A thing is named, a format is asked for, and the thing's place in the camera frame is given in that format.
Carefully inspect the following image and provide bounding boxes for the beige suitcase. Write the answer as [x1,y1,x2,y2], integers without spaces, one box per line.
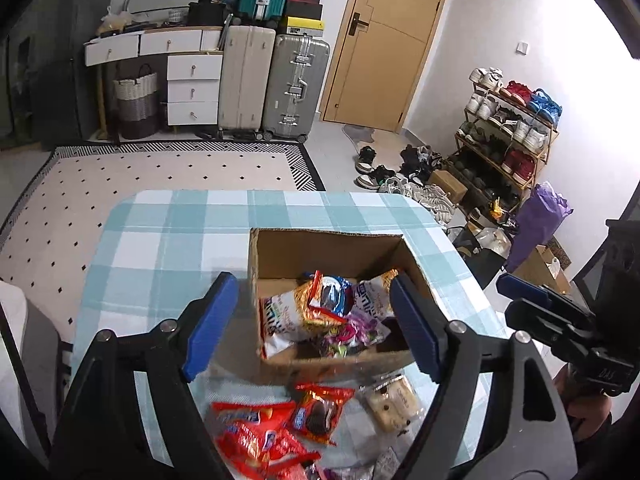
[218,25,276,132]

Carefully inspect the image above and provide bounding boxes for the red cookie snack packet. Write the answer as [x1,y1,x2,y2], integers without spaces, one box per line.
[288,382,355,446]

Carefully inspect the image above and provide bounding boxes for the person's right hand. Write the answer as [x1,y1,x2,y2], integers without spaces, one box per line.
[553,364,612,442]

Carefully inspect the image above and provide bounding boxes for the woven laundry basket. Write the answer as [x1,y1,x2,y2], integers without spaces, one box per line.
[113,63,160,141]

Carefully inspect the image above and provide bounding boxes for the white orange noodle snack bag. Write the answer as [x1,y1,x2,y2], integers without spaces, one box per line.
[260,282,346,359]

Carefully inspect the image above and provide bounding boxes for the clear bread pastry pack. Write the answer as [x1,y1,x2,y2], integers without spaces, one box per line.
[360,374,424,434]

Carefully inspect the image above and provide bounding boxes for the silver suitcase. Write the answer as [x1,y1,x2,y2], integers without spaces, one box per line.
[262,34,330,143]

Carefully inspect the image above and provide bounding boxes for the small cardboard box on floor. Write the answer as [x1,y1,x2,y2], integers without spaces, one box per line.
[428,169,468,204]

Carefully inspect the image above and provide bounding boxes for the wooden door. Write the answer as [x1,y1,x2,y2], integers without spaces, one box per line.
[320,0,446,132]

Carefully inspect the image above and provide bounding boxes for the wooden shoe rack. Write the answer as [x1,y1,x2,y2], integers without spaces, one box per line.
[446,67,562,214]

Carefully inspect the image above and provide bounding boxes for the white drawer desk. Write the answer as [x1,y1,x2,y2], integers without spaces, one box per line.
[85,26,222,138]

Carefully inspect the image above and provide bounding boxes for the red chip bag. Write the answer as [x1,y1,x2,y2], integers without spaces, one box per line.
[210,401,321,479]

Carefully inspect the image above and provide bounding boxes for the cardboard SF box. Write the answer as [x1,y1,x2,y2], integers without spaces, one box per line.
[248,228,436,385]

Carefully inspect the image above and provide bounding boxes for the blue snack packet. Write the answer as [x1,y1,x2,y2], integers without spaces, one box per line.
[306,271,354,321]

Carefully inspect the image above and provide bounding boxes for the purple candy bag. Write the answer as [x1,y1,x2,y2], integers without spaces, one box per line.
[314,309,390,359]

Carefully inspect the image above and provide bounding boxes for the dotted floor rug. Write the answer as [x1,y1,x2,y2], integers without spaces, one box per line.
[1,142,323,344]

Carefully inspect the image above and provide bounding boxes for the stacked shoe boxes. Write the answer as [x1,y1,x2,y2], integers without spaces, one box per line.
[279,0,324,37]

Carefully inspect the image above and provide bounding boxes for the black shopping bag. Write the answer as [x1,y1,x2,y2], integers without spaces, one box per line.
[446,226,511,289]

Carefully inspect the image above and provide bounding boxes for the black refrigerator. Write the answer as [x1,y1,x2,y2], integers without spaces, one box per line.
[6,0,111,148]

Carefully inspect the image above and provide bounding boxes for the checkered teal tablecloth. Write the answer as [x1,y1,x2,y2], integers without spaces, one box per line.
[72,190,508,468]

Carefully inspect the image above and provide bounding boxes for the black box on desk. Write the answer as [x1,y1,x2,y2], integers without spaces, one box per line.
[186,0,229,26]

